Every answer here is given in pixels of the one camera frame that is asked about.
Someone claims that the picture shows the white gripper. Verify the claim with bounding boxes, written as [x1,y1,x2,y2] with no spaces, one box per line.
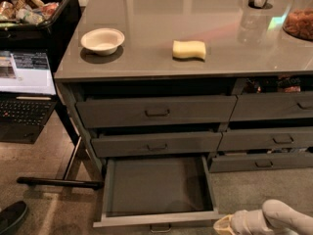
[213,210,273,235]

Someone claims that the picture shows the yellow sponge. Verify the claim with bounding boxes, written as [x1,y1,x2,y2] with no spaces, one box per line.
[172,40,206,60]

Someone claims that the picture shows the snack bags in drawer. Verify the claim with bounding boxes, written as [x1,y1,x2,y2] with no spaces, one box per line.
[244,76,301,93]

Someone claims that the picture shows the grey drawer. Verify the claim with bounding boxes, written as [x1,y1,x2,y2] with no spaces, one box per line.
[76,96,237,128]
[91,131,222,158]
[209,152,313,172]
[231,91,313,121]
[93,155,221,235]
[218,127,313,151]

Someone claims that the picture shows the black laptop stand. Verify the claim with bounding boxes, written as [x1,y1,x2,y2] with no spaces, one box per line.
[0,95,105,192]

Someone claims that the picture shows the white paper bowl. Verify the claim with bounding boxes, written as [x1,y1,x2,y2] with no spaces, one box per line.
[80,28,125,56]

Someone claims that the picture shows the open black laptop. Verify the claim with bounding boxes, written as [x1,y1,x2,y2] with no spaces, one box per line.
[0,49,59,127]

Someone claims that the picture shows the clear jar of snacks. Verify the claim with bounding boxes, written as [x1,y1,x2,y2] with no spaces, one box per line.
[283,0,313,41]

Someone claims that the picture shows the black storage bin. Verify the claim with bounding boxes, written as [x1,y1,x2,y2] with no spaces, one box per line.
[0,0,81,71]

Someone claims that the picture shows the black shoe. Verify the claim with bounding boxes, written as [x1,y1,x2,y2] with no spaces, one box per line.
[0,201,28,235]

